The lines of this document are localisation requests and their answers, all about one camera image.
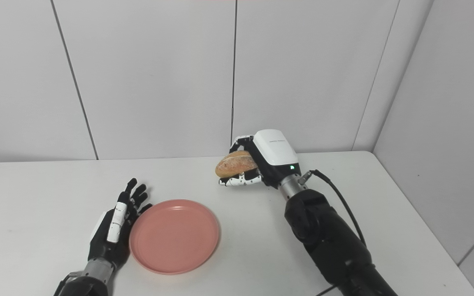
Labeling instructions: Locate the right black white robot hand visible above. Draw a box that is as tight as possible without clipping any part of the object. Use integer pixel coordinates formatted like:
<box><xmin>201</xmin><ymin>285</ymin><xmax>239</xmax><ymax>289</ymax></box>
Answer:
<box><xmin>219</xmin><ymin>129</ymin><xmax>302</xmax><ymax>189</ymax></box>

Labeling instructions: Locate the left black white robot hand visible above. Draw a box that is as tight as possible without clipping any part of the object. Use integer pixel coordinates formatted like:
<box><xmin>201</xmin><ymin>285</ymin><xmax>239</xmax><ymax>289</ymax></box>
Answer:
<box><xmin>88</xmin><ymin>178</ymin><xmax>153</xmax><ymax>272</ymax></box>

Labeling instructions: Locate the golden bread roll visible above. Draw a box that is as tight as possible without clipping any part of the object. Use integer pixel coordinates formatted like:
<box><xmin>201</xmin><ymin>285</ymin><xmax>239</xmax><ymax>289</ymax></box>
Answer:
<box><xmin>215</xmin><ymin>150</ymin><xmax>259</xmax><ymax>179</ymax></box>

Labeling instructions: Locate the pink round plate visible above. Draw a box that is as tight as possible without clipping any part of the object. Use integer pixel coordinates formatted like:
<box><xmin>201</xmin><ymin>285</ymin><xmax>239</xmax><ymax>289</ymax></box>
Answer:
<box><xmin>129</xmin><ymin>199</ymin><xmax>221</xmax><ymax>275</ymax></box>

